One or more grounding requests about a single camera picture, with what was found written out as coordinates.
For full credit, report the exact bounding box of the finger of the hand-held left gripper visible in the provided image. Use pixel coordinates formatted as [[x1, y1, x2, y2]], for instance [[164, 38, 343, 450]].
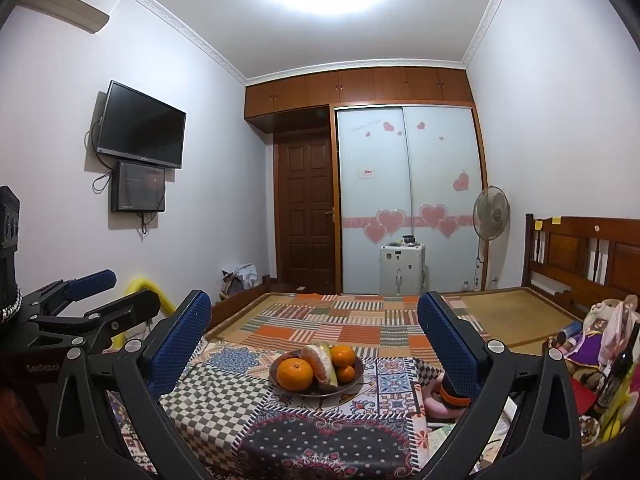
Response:
[[25, 289, 162, 356], [17, 269, 118, 318]]

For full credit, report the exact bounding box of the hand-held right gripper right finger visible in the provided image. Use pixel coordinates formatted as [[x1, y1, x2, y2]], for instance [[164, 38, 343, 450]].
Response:
[[416, 290, 583, 480]]

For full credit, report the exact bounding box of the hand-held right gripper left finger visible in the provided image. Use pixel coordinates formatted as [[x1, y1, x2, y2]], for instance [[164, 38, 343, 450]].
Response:
[[45, 289, 213, 480]]

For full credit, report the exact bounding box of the yellow banana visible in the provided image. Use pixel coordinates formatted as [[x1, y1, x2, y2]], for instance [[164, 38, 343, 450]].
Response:
[[320, 342, 342, 391]]

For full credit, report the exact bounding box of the large orange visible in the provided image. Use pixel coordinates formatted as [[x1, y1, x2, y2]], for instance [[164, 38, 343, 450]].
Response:
[[276, 356, 315, 392]]

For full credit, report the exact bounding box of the dark purple round plate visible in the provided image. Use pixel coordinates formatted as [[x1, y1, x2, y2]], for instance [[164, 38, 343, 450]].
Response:
[[269, 347, 364, 398]]

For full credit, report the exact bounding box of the yellow foam tube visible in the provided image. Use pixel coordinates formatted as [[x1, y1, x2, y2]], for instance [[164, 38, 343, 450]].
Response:
[[112, 278, 176, 348]]

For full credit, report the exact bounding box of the printed patchwork blanket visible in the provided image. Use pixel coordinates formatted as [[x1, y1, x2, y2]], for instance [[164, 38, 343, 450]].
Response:
[[102, 337, 501, 480]]

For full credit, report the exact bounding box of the striped patchwork mat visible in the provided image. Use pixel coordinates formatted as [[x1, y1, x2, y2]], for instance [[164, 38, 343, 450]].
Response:
[[237, 292, 491, 361]]

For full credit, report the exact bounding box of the white suitcase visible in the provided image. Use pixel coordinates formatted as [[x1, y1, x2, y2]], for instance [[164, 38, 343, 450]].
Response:
[[378, 242, 427, 297]]

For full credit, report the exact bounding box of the grey cloth bag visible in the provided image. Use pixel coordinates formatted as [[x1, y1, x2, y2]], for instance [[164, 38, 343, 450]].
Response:
[[220, 262, 258, 301]]

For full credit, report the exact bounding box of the purple doll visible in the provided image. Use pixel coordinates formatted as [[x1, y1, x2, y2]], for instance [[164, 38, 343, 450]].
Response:
[[565, 332, 608, 366]]

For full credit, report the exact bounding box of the white standing fan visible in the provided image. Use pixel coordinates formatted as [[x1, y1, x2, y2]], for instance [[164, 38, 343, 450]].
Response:
[[472, 186, 512, 291]]

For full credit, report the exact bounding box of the red packet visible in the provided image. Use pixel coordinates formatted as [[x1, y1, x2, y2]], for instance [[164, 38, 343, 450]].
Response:
[[570, 377, 601, 416]]

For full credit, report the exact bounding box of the wooden bed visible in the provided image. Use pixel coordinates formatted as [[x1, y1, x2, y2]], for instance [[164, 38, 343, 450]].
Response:
[[210, 212, 640, 356]]

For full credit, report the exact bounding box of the white plush toy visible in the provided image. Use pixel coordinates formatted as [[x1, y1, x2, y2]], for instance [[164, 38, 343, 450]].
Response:
[[582, 296, 640, 356]]

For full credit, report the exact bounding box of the dark glass bottle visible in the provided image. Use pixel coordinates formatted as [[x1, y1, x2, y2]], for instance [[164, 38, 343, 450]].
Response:
[[597, 322, 640, 418]]

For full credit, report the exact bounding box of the brown wooden door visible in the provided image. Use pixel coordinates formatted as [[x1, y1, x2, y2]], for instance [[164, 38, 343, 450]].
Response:
[[274, 132, 336, 295]]

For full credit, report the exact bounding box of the wardrobe with pink hearts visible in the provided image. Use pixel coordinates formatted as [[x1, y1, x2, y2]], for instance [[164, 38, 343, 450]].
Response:
[[332, 102, 488, 296]]

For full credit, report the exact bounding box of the white air conditioner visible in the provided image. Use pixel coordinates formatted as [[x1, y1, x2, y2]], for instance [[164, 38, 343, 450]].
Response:
[[17, 0, 123, 35]]

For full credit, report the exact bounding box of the wooden overhead cabinet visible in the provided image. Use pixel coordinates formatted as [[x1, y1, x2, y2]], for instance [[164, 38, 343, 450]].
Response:
[[244, 66, 475, 136]]

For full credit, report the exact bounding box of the small black wall monitor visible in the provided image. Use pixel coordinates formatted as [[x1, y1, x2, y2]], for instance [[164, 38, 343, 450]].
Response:
[[111, 160, 167, 213]]

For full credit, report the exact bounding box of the wall mounted black television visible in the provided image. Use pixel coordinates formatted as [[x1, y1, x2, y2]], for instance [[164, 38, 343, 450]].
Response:
[[96, 80, 187, 170]]

